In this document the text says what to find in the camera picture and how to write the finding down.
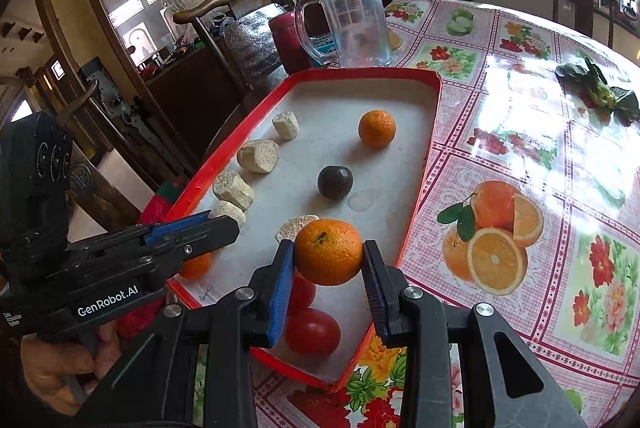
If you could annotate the textured clear plastic bottle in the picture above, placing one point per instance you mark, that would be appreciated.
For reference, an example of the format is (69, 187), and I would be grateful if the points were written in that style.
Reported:
(250, 47)

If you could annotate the green bok choy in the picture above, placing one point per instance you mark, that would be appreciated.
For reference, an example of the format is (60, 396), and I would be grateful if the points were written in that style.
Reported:
(600, 95)

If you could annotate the fruit printed tablecloth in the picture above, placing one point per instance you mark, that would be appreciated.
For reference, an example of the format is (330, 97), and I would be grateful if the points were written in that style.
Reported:
(500, 147)

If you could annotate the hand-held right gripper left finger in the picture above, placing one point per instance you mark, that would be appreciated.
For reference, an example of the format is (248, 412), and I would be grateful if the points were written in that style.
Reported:
(281, 293)

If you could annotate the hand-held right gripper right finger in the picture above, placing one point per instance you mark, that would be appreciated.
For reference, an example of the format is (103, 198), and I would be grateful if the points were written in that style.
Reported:
(375, 293)

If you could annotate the red cup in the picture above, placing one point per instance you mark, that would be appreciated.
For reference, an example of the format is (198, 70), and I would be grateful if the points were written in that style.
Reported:
(285, 40)

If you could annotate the dark wooden chair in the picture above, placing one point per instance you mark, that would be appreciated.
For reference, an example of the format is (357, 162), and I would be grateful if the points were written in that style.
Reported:
(575, 2)

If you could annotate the dark purple plum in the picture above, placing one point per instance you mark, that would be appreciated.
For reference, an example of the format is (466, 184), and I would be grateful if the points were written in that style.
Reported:
(335, 182)

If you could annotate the orange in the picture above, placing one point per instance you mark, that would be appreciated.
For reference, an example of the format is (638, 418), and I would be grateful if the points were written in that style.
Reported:
(328, 252)
(377, 128)
(196, 267)

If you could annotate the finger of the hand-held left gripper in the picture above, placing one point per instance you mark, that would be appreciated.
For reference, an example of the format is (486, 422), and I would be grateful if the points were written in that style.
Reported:
(205, 238)
(175, 227)

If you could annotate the red rimmed tray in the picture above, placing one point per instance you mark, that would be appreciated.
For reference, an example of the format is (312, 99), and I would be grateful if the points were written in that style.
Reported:
(320, 107)

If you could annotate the clear plastic mug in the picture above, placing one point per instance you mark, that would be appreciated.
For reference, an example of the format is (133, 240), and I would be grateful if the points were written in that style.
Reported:
(355, 22)

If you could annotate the person's left hand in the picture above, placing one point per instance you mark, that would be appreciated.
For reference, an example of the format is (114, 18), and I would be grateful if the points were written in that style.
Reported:
(50, 368)

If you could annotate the red tomato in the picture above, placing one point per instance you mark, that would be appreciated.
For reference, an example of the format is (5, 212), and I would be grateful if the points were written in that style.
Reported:
(312, 332)
(304, 293)

